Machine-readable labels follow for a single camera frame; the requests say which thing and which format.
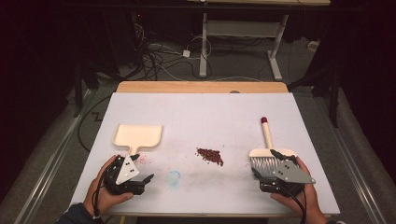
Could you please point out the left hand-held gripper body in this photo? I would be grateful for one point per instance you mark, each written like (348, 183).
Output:
(126, 172)

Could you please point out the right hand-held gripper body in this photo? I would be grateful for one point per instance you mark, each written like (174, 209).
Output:
(291, 174)

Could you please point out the cream hand brush grey bristles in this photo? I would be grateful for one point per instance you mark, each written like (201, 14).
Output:
(264, 154)

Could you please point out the cream plastic dustpan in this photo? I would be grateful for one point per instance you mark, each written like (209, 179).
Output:
(137, 137)

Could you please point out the pile of brown debris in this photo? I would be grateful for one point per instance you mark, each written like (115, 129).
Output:
(211, 155)

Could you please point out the person's left hand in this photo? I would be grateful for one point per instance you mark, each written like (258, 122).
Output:
(99, 199)

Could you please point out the person's right hand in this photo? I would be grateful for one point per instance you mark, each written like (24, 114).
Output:
(311, 211)

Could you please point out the white table cover board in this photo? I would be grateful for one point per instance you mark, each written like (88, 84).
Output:
(202, 124)

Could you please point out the black metal stand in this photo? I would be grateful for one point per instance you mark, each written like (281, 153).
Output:
(333, 93)
(77, 87)

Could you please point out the white power adapter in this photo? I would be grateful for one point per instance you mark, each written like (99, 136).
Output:
(186, 53)

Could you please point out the grey floor rail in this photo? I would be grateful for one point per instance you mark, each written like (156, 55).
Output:
(351, 161)
(53, 155)

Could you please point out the white metal desk frame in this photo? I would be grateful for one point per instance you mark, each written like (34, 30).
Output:
(204, 46)

